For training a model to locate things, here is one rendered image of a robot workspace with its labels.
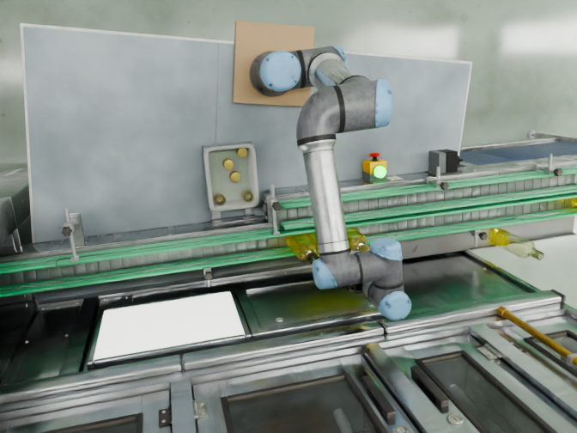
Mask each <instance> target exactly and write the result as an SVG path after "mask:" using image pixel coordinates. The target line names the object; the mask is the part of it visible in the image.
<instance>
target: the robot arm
mask: <svg viewBox="0 0 577 433"><path fill-rule="evenodd" d="M250 80H251V83H252V86H253V87H254V88H255V89H256V90H257V91H258V92H259V93H260V94H262V95H265V96H269V97H275V96H279V95H282V94H284V93H285V92H286V91H288V90H290V89H297V88H310V87H315V88H316V89H317V90H316V91H315V92H314V93H312V94H311V95H310V96H309V98H308V99H307V101H306V102H305V104H304V105H303V107H302V109H301V112H300V115H299V118H298V121H297V126H296V141H297V146H298V149H299V150H301V151H302V152H303V157H304V162H305V169H306V174H307V184H308V190H309V195H310V200H311V206H312V212H313V221H314V227H315V233H316V238H317V244H318V250H319V259H316V260H314V261H313V265H312V268H313V278H314V282H315V284H316V286H317V287H318V288H319V289H321V290H327V289H333V288H335V289H337V288H338V287H343V286H344V287H345V288H346V289H347V290H348V291H349V292H350V291H354V292H355V293H356V294H362V293H363V294H364V296H365V297H366V298H367V299H368V300H369V301H370V302H371V303H372V304H373V305H374V306H375V307H376V308H377V309H378V310H379V311H380V313H381V314H382V315H384V316H385V317H386V318H387V319H388V320H393V321H397V320H402V319H403V318H405V317H406V316H407V315H408V314H409V312H410V309H411V301H410V298H409V297H408V296H407V294H405V293H404V282H403V273H404V271H403V265H402V260H403V257H402V251H401V246H400V243H399V242H398V241H396V240H394V239H390V238H382V239H378V240H376V241H372V242H371V244H370V248H369V250H370V251H366V252H360V251H352V252H349V242H348V236H347V230H346V225H345V219H344V214H343V203H342V198H341V193H340V186H339V181H338V176H337V165H336V160H335V154H334V149H333V147H334V145H335V144H336V142H337V138H336V134H337V133H344V132H350V131H361V130H368V129H374V128H376V129H379V128H380V127H384V126H388V125H389V124H390V122H391V120H392V111H393V100H392V89H391V86H390V83H389V82H388V81H387V80H386V79H381V80H380V79H378V80H374V81H371V80H369V79H368V78H366V77H365V76H361V75H353V74H352V73H351V72H350V71H348V61H347V58H346V56H345V53H344V51H343V49H342V48H341V47H339V46H326V47H320V48H312V49H305V50H298V51H290V52H285V51H277V52H276V51H267V52H263V53H261V54H259V55H258V56H257V57H256V58H255V59H254V60H253V62H252V65H251V68H250ZM347 286H348V287H349V288H347ZM350 287H352V288H350Z"/></svg>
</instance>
